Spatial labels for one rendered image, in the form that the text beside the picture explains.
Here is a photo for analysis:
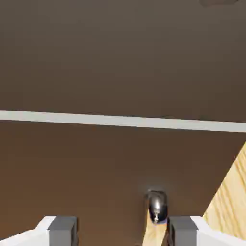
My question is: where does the cabinet with pale grey frame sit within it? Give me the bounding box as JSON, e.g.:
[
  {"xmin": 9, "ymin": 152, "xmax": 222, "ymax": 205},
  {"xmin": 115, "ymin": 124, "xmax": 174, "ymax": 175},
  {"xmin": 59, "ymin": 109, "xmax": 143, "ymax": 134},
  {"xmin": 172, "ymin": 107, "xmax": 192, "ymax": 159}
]
[{"xmin": 0, "ymin": 110, "xmax": 246, "ymax": 133}]

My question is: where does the curved shiny metal handle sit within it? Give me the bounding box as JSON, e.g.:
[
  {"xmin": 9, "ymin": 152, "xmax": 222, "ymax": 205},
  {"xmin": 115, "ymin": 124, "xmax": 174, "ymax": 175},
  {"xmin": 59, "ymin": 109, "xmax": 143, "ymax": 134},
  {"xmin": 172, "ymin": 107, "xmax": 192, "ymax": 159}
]
[{"xmin": 141, "ymin": 189, "xmax": 169, "ymax": 246}]

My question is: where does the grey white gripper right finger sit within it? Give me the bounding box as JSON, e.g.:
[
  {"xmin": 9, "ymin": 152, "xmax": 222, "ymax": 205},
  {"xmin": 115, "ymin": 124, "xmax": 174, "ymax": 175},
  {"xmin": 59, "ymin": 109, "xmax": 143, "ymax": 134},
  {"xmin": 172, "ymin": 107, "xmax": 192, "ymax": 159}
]
[{"xmin": 167, "ymin": 215, "xmax": 246, "ymax": 246}]

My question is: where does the brown cabinet door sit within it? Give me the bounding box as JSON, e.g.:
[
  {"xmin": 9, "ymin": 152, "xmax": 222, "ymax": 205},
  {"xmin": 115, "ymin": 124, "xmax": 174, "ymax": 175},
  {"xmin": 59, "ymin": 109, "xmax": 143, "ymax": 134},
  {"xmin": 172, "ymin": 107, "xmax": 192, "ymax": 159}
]
[
  {"xmin": 0, "ymin": 0, "xmax": 246, "ymax": 123},
  {"xmin": 0, "ymin": 120, "xmax": 246, "ymax": 246}
]

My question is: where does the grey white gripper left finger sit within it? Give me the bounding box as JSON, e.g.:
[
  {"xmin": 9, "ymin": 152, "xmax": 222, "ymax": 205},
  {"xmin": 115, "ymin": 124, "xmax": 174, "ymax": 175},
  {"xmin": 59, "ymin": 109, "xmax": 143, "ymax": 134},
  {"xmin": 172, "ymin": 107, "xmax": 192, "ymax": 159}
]
[{"xmin": 0, "ymin": 215, "xmax": 79, "ymax": 246}]

